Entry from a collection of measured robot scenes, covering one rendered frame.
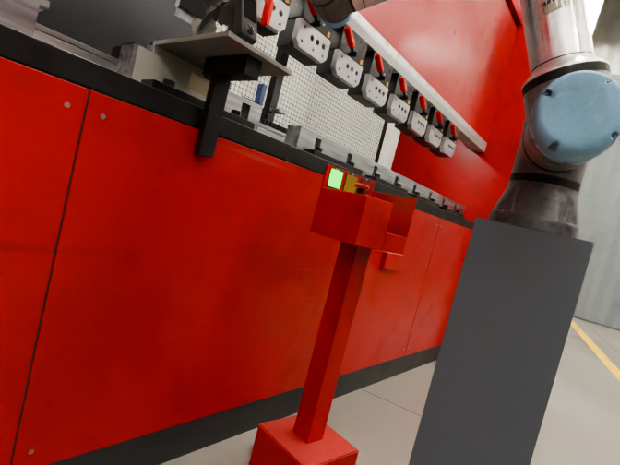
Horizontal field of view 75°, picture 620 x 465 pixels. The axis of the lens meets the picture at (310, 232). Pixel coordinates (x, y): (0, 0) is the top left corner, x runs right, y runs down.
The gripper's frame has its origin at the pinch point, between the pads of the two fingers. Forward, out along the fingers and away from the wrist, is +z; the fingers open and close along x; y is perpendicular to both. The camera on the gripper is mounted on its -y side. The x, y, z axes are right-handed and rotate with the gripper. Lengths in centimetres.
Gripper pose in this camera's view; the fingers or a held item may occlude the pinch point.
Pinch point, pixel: (205, 54)
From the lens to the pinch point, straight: 106.5
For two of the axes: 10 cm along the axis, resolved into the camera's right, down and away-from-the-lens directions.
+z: -6.7, 5.9, 4.5
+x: -6.1, -1.1, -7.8
